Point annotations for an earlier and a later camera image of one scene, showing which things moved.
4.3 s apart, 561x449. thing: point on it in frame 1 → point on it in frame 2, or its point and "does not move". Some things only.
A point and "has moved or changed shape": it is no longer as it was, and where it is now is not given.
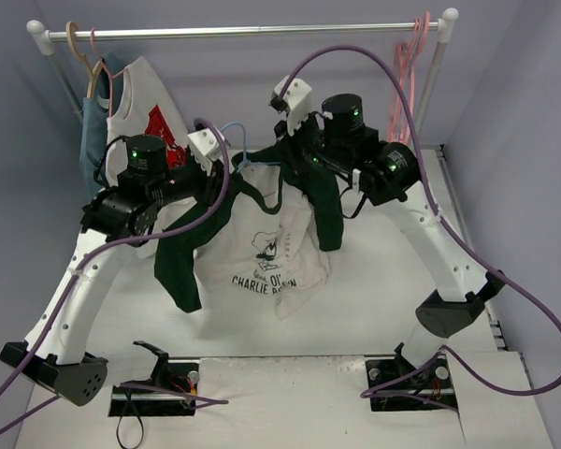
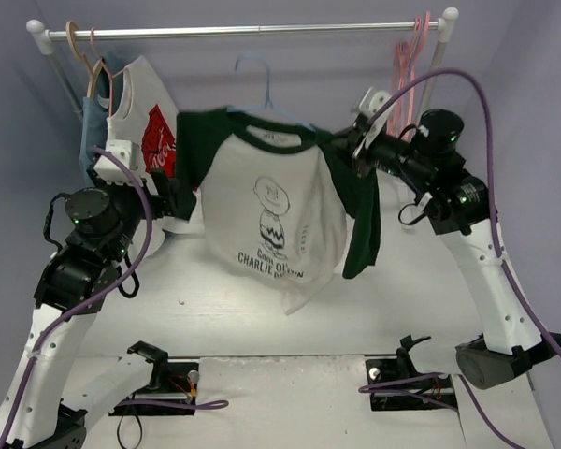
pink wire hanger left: (111, 78) does not move
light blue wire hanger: (247, 162) → (268, 105)
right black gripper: (289, 143) → (356, 147)
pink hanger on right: (407, 57) does not move
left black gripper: (216, 175) → (160, 188)
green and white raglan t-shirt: (261, 238) has moved or changed shape
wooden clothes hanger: (71, 30) does not move
